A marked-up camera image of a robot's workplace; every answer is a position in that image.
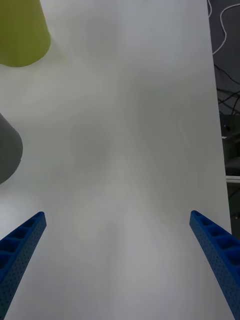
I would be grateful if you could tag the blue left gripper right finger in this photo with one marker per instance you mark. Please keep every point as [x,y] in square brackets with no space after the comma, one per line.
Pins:
[220,255]

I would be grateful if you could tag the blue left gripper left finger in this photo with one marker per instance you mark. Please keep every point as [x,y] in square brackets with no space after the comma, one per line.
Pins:
[18,252]

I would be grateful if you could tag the grey plastic bin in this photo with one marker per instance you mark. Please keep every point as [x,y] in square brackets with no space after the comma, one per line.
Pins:
[8,150]

